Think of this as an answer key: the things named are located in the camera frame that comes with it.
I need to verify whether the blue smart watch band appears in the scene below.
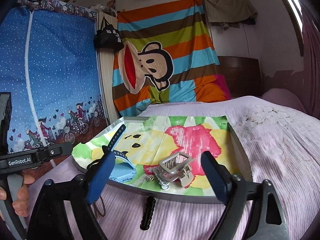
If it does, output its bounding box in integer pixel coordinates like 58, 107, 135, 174
86, 123, 138, 183

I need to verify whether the brown hair tie yellow bead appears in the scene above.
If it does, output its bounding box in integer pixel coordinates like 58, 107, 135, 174
93, 196, 106, 218

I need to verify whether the silver claw hair clip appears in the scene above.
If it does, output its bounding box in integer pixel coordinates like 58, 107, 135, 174
151, 152, 195, 190

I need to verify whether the black elastic hair tie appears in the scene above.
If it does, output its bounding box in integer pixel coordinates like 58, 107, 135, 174
139, 195, 157, 231

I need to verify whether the person's left hand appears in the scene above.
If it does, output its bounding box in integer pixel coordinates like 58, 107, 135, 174
12, 173, 35, 217

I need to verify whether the grey metal tray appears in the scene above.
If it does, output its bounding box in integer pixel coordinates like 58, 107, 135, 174
72, 116, 252, 204

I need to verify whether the small gold ornament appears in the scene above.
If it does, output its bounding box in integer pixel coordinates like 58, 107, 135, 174
146, 175, 154, 182

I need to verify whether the colourful flower paper liner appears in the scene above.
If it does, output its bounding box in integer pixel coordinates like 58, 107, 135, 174
72, 116, 240, 197

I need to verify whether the pink striped bed sheet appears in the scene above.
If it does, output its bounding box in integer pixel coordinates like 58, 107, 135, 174
24, 95, 320, 240

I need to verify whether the pink pillow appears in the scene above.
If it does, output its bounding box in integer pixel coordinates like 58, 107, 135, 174
261, 88, 307, 114

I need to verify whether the blue bicycle print wardrobe cover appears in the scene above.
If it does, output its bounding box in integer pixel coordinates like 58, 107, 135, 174
1, 0, 107, 153

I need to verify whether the dark wooden headboard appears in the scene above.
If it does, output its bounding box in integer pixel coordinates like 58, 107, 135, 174
218, 56, 263, 98

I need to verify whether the beige wooden cabinet side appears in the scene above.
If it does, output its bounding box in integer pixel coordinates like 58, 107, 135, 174
95, 11, 121, 125

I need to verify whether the striped monkey print blanket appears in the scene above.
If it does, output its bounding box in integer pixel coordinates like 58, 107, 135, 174
112, 0, 231, 116

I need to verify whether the black hanging bag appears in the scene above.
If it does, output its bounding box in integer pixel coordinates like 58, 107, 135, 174
93, 17, 124, 52

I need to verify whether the olive cloth hanging on wall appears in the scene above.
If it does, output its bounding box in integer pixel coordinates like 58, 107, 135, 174
203, 0, 258, 30

